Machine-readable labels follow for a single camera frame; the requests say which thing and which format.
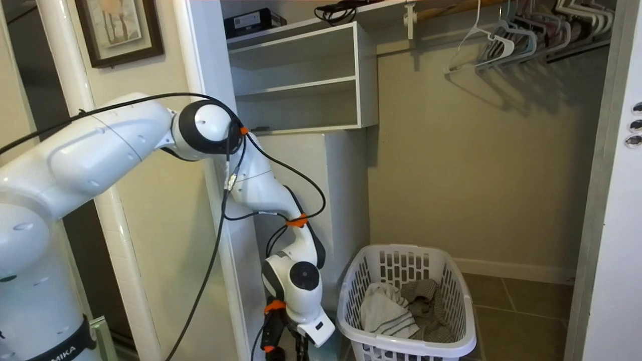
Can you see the black door hinge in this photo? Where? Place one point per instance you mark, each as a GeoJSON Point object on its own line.
{"type": "Point", "coordinates": [634, 125]}

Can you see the white closet shelf board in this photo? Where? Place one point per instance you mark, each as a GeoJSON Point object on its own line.
{"type": "Point", "coordinates": [302, 29]}

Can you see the pale green stand edge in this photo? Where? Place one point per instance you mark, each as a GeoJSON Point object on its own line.
{"type": "Point", "coordinates": [103, 337]}

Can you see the grey crumpled cloth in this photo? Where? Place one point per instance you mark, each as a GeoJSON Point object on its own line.
{"type": "Point", "coordinates": [427, 309]}

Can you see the white plastic hanger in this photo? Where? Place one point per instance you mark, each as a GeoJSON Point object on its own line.
{"type": "Point", "coordinates": [497, 40]}
{"type": "Point", "coordinates": [592, 19]}

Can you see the white shelf unit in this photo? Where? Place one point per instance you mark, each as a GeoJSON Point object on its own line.
{"type": "Point", "coordinates": [302, 81]}

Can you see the white closet frame trim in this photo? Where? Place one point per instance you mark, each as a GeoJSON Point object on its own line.
{"type": "Point", "coordinates": [200, 40]}

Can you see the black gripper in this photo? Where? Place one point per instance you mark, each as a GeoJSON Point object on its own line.
{"type": "Point", "coordinates": [283, 341]}

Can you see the clothes hangers on rod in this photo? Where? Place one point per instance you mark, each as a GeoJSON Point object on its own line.
{"type": "Point", "coordinates": [579, 50]}

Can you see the striped white towel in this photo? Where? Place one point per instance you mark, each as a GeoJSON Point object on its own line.
{"type": "Point", "coordinates": [384, 313]}

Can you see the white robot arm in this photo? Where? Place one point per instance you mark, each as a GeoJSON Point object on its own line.
{"type": "Point", "coordinates": [100, 153]}

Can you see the pale blue plastic hanger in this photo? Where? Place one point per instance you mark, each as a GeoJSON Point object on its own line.
{"type": "Point", "coordinates": [523, 39]}

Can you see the white door trim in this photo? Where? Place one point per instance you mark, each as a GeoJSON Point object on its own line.
{"type": "Point", "coordinates": [122, 253]}

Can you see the white plastic laundry basket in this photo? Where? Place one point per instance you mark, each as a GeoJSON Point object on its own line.
{"type": "Point", "coordinates": [453, 313]}

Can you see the white closet door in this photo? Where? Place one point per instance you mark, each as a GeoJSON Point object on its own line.
{"type": "Point", "coordinates": [615, 253]}

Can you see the black electronic box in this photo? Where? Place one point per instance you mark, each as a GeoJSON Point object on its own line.
{"type": "Point", "coordinates": [246, 21]}

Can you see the brown framed picture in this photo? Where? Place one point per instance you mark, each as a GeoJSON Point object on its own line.
{"type": "Point", "coordinates": [120, 31]}

